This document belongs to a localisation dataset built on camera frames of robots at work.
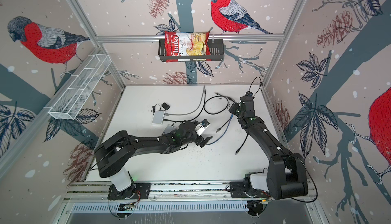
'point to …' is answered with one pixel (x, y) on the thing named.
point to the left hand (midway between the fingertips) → (208, 130)
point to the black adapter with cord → (164, 105)
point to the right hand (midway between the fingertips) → (231, 106)
